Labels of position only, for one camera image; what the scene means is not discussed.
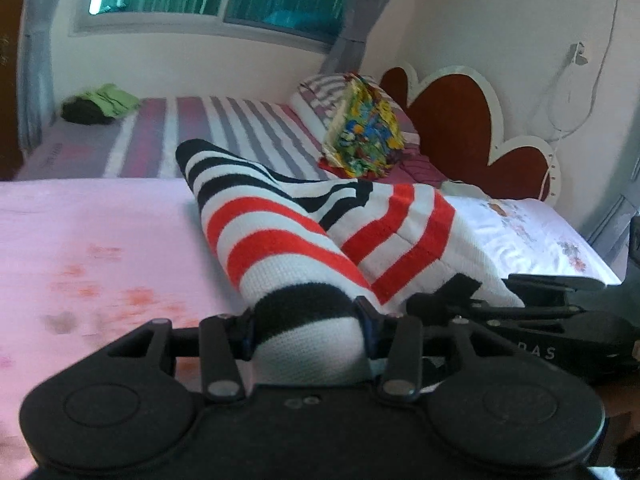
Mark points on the green cloth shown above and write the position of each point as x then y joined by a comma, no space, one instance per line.
112,99

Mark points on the pink grey striped bed sheet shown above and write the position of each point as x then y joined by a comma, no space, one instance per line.
200,135

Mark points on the striped pillow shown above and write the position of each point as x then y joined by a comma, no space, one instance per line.
320,92

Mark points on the striped knit sweater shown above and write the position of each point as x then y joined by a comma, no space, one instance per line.
320,250

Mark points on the grey curtain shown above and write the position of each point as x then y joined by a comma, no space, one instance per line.
357,15
35,60

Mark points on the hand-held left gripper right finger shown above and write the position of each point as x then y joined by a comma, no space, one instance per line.
367,331

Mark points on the brown white scalloped headboard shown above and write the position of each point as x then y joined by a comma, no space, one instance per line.
465,130

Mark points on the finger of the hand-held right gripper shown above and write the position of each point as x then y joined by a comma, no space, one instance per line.
450,305
550,282

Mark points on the white floral bed sheet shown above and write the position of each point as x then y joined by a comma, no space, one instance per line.
100,260

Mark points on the colourful patterned pillow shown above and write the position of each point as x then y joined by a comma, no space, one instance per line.
365,130

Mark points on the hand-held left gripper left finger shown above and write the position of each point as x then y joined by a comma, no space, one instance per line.
247,334

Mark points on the dark cloth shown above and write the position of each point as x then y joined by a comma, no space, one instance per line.
85,112

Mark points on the brown wooden door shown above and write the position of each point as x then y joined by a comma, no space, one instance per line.
9,85

